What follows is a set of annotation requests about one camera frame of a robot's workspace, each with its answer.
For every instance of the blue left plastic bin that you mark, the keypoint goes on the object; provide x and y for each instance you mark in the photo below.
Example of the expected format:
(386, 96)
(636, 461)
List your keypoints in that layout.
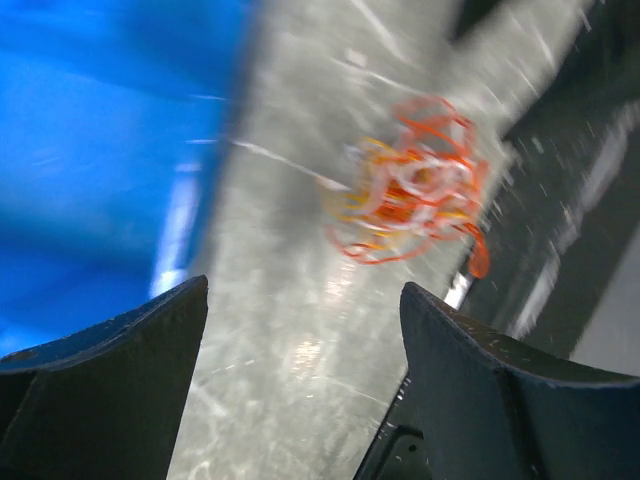
(114, 116)

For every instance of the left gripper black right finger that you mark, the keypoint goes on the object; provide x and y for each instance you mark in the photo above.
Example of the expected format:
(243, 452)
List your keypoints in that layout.
(492, 407)

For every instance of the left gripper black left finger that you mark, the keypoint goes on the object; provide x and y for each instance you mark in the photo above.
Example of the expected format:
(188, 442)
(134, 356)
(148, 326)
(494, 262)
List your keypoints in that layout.
(105, 402)

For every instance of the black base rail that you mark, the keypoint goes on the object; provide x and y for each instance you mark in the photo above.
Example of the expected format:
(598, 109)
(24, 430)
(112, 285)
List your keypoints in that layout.
(563, 224)

